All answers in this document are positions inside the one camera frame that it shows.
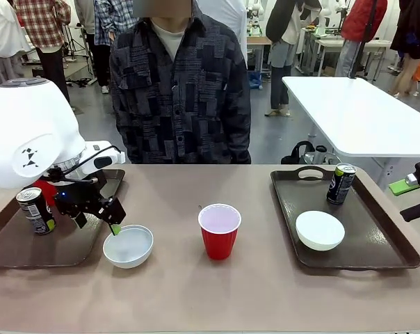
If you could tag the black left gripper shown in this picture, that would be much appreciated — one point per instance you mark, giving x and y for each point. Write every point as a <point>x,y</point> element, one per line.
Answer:
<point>79,205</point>

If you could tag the white round bowl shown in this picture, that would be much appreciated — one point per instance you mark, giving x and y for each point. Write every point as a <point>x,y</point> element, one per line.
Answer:
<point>319,231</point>
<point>130,252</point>

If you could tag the red plastic cup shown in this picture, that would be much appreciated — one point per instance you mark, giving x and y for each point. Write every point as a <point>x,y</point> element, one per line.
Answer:
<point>218,240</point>
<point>47,189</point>

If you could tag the black drink can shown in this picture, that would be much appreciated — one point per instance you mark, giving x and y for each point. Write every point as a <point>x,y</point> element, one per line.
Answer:
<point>340,186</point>
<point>36,215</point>

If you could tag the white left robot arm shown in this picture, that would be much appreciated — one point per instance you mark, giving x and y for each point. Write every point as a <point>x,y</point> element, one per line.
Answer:
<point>32,132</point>

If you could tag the person's left forearm patchwork sleeve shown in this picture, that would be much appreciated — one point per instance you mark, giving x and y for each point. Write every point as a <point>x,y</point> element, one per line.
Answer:
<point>239,139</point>

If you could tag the person's right forearm patchwork sleeve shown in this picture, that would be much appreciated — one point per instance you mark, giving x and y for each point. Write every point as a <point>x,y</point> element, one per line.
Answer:
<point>126,139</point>

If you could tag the brown plastic serving tray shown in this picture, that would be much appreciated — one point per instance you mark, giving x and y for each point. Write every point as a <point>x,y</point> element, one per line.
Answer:
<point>370,236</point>
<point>57,247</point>

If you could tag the white rectangular table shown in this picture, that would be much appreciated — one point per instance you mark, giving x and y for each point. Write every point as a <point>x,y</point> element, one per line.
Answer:
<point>363,115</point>

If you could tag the black bag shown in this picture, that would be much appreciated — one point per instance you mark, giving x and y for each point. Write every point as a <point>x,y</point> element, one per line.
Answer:
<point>298,154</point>

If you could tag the person in patchwork shirt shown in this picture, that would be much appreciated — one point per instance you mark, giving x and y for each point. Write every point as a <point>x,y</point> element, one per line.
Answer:
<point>178,104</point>

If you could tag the person in grey top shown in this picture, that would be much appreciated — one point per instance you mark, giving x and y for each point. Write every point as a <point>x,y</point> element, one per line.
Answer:
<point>100,66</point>

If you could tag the black metal pole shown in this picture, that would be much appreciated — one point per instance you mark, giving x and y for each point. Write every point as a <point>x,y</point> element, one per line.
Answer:
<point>364,35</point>

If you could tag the person in black jacket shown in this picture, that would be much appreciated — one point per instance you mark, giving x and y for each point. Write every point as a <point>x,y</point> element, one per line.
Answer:
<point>413,28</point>

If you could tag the white background workbench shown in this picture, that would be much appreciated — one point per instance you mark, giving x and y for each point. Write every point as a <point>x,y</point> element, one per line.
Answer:
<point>331,45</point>

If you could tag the black tripod stand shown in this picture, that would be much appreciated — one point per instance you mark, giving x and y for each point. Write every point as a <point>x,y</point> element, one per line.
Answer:
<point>76,45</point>

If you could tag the person in red jacket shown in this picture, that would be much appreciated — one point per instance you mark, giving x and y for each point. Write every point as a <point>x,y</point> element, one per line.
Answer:
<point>364,17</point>

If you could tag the person in blue plaid shirt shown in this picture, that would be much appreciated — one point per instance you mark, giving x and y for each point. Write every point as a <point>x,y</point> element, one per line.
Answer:
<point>105,24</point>

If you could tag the person in red plaid shirt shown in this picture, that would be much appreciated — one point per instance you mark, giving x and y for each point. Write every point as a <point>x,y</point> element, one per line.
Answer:
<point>43,21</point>

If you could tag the person in white clothes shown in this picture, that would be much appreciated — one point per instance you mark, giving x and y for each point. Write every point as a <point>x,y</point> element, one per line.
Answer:
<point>1,31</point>

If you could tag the person in black coat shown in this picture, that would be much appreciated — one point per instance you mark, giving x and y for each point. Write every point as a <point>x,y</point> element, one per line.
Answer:
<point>283,28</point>

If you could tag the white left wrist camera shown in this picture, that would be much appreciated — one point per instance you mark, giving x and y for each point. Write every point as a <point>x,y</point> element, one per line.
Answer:
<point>107,160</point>

